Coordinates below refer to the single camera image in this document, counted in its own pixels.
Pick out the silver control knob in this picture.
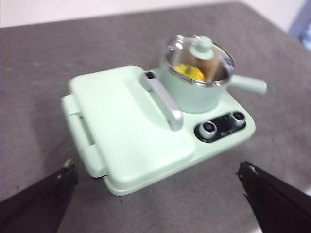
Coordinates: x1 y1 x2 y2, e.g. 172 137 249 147
200 122 218 135
232 111 246 123

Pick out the black control panel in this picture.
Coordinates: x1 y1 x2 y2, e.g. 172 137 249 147
193 110 247 144

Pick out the mint green griddle cover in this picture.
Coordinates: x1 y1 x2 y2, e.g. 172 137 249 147
68 65 196 189

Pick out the silver griddle cover handle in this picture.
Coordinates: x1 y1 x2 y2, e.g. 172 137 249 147
140 71 184 132

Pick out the mint green saucepan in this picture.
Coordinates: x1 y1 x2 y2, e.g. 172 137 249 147
159 58 268 114

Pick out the pale blue upright post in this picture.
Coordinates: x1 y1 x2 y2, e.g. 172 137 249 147
289 0 311 50

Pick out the mint green breakfast machine base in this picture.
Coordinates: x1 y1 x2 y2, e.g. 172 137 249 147
60 65 257 197

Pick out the glass lid with green knob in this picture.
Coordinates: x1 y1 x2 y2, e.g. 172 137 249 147
165 35 235 86

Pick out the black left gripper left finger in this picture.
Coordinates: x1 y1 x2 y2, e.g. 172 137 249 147
0 164 79 233

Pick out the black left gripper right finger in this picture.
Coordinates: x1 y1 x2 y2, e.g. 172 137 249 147
236 162 311 233

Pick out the yellow toy pumpkin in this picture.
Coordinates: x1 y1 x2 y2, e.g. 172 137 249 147
174 63 205 80

